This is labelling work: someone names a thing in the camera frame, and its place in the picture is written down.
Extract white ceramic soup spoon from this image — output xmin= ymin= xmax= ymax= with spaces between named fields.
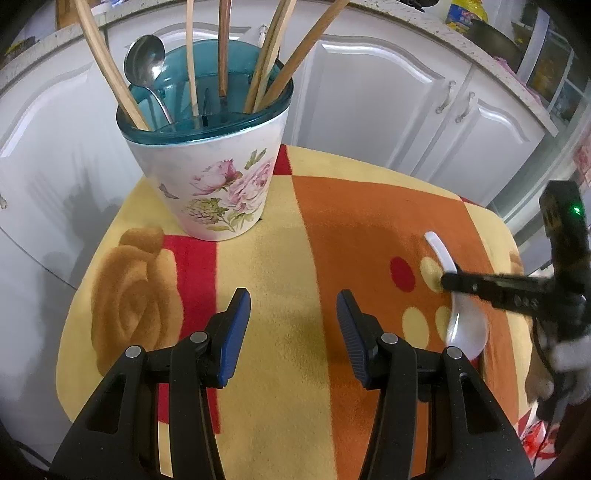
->
xmin=425 ymin=231 xmax=489 ymax=361

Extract light bamboo chopstick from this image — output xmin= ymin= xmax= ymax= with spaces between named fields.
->
xmin=252 ymin=0 xmax=297 ymax=113
xmin=243 ymin=0 xmax=294 ymax=114

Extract stainless steel spoon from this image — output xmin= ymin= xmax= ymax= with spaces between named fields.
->
xmin=124 ymin=35 xmax=173 ymax=124

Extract brown wooden chopstick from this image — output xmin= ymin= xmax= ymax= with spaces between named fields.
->
xmin=256 ymin=0 xmax=349 ymax=111

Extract small metal spoon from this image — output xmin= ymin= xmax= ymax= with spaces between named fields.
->
xmin=73 ymin=0 xmax=149 ymax=131

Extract dark brown chopstick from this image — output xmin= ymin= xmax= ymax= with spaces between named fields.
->
xmin=217 ymin=0 xmax=231 ymax=101

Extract bamboo chopstick single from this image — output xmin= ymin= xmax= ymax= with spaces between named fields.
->
xmin=185 ymin=0 xmax=199 ymax=118

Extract white kitchen cabinets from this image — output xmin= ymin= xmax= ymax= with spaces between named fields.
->
xmin=1 ymin=7 xmax=551 ymax=287

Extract white gloved right hand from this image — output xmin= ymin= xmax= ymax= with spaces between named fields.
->
xmin=525 ymin=319 xmax=590 ymax=405

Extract yellow orange floral blanket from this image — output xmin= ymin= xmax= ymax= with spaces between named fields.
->
xmin=56 ymin=146 xmax=523 ymax=479

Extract floral ceramic utensil holder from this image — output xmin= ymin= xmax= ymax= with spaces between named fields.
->
xmin=116 ymin=39 xmax=294 ymax=242

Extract speckled stone countertop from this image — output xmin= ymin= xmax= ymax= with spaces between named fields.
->
xmin=1 ymin=1 xmax=558 ymax=137

